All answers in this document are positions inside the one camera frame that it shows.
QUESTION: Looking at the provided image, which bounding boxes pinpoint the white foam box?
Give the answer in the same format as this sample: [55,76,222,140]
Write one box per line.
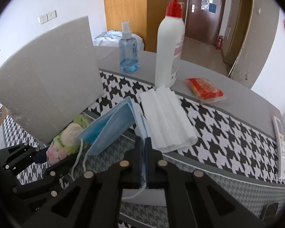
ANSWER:
[0,17,104,144]

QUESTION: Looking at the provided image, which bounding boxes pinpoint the white wall socket pair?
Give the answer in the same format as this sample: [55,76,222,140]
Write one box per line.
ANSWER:
[38,10,57,25]

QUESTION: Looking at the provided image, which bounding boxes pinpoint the dark brown entrance door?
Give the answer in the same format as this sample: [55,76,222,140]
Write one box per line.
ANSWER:
[185,0,226,46]

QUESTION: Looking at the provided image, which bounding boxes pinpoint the light blue crumpled bedsheet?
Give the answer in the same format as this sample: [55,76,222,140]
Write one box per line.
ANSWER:
[93,30,145,51]

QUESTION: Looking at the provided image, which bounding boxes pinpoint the white red pump bottle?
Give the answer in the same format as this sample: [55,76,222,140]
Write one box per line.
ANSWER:
[154,0,185,88]

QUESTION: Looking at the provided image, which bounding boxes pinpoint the blue spray bottle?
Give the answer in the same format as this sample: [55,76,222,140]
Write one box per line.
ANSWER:
[118,22,139,73]

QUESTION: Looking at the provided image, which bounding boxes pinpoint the white masks stack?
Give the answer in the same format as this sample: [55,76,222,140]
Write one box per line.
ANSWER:
[140,86,198,153]

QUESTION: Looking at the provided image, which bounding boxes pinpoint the light wooden wardrobe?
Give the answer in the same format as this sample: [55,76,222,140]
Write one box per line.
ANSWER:
[104,0,186,52]

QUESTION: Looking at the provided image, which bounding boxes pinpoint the red snack packet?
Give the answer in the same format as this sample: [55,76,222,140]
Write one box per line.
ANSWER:
[185,78,226,104]

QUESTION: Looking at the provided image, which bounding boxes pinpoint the side wooden door frame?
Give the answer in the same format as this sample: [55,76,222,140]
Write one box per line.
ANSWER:
[222,0,254,77]

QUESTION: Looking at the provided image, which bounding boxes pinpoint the red fire extinguisher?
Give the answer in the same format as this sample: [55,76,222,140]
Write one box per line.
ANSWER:
[215,36,224,51]

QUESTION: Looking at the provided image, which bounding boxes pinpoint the blue face masks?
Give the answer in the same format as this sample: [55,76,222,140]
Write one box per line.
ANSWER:
[71,96,149,200]

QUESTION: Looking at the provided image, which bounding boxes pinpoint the green floral tissue pack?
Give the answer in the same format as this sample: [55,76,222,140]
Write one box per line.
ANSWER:
[46,114,91,166]

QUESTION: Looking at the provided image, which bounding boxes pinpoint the white remote control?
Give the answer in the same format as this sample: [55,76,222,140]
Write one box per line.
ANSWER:
[272,116,285,180]

